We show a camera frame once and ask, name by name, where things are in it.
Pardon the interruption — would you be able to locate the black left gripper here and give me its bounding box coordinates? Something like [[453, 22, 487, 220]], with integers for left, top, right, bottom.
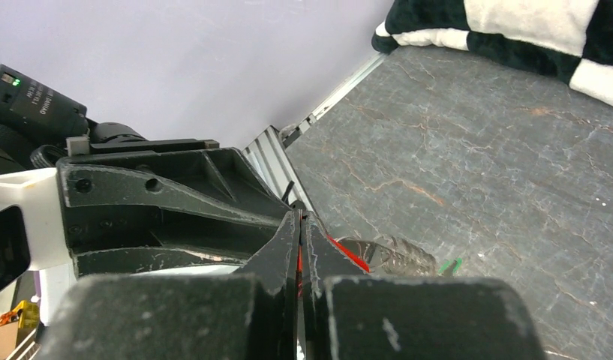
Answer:
[[58, 139, 290, 278]]

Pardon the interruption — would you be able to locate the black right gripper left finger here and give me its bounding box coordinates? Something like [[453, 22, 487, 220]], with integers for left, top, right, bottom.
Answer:
[[38, 211, 301, 359]]

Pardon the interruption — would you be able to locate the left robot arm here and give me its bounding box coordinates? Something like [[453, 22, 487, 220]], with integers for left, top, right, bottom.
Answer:
[[0, 64, 290, 291]]

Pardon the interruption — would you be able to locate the black white checkered pillow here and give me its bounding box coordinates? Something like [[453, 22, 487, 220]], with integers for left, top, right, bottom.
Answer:
[[371, 0, 613, 106]]

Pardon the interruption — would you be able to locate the green key tag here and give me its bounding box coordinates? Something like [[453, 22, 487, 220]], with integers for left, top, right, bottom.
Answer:
[[438, 258, 462, 278]]

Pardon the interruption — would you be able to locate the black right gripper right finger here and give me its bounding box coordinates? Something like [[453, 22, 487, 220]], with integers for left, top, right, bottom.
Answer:
[[300, 212, 545, 359]]

